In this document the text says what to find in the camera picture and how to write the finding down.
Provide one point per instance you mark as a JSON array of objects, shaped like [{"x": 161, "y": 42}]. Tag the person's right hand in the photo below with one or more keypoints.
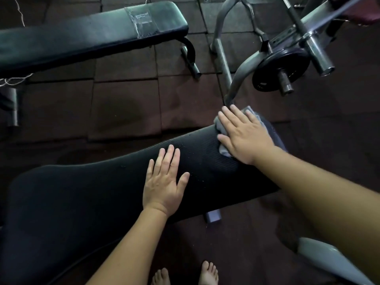
[{"x": 248, "y": 139}]

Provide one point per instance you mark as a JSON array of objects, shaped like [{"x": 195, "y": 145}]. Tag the person's left hand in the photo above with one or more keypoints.
[{"x": 160, "y": 189}]

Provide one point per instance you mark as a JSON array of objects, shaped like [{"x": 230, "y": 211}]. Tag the person's left thumb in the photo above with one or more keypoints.
[{"x": 183, "y": 183}]

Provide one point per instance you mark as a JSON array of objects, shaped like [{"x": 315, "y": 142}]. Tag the person's right thumb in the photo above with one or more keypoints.
[{"x": 224, "y": 141}]

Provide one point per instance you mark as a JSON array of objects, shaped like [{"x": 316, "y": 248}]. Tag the person's right middle finger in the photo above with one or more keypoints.
[{"x": 231, "y": 115}]

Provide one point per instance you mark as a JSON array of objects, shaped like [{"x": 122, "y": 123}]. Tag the person's left little finger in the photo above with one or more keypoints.
[{"x": 150, "y": 170}]

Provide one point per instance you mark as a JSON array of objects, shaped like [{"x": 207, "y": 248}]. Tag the person's right little finger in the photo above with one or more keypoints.
[{"x": 252, "y": 116}]

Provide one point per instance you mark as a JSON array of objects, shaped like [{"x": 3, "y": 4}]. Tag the person's left middle finger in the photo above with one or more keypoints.
[{"x": 168, "y": 159}]

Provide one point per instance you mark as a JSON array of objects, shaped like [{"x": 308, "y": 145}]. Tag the grey cleaning cloth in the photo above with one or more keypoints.
[{"x": 221, "y": 124}]

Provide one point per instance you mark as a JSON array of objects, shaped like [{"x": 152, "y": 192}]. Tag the person's left forearm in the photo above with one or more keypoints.
[{"x": 133, "y": 252}]

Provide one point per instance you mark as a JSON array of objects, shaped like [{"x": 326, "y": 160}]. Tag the person's right forearm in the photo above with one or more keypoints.
[{"x": 320, "y": 198}]

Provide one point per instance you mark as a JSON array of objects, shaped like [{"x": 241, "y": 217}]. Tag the grey bench support foot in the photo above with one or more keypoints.
[{"x": 213, "y": 216}]

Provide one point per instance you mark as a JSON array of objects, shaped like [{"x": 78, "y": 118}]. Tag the black weight plate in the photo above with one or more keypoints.
[{"x": 273, "y": 71}]

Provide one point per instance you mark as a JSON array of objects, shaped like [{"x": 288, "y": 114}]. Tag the black ribbed bench pad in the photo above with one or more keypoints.
[{"x": 89, "y": 198}]

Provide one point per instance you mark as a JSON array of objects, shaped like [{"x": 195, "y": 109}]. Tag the steel barbell bar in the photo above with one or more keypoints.
[{"x": 314, "y": 47}]

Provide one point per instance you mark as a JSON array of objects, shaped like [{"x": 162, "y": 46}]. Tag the person's right foot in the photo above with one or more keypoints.
[{"x": 208, "y": 274}]

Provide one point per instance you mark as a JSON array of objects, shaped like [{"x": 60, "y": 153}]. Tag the person's foot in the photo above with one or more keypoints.
[
  {"x": 161, "y": 278},
  {"x": 208, "y": 274}
]

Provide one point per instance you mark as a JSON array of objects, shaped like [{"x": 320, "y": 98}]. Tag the person's left foot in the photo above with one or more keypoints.
[{"x": 161, "y": 278}]

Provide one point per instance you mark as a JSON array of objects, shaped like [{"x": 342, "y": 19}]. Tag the clear tape patch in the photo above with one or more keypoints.
[{"x": 142, "y": 20}]

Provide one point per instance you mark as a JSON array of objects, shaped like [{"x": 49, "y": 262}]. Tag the maroon padded seat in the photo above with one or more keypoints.
[{"x": 363, "y": 10}]

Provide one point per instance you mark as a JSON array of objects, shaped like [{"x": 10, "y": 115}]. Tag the black flat weight bench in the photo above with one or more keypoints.
[{"x": 74, "y": 35}]

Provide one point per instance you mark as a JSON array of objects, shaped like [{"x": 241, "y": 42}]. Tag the grey metal machine frame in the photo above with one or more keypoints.
[{"x": 237, "y": 77}]

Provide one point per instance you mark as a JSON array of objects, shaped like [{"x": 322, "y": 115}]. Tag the grey metal frame leg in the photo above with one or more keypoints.
[{"x": 326, "y": 261}]

